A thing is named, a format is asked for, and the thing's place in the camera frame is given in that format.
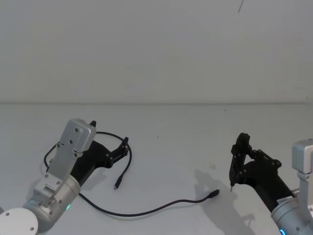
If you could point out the small silver plug tip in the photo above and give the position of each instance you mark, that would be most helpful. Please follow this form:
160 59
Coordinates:
231 188

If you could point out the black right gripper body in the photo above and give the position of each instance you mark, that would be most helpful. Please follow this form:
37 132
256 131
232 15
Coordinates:
264 178

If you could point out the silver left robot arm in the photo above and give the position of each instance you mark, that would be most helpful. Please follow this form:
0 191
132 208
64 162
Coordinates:
73 137

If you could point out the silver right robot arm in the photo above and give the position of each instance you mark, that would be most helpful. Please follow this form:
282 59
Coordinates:
289 216

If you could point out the white table cloth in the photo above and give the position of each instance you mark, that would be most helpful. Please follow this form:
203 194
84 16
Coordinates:
166 151

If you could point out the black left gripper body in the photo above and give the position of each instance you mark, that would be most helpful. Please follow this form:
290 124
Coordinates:
91 156

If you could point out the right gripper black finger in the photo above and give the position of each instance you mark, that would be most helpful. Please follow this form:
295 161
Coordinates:
267 159
240 149

